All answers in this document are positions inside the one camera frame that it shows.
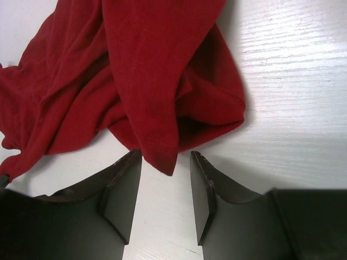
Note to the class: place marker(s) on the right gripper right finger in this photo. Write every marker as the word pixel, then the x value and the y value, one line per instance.
pixel 234 222

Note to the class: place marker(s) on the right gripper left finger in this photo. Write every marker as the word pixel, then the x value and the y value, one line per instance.
pixel 91 219

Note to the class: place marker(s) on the red t shirt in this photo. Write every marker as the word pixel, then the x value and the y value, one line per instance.
pixel 157 74

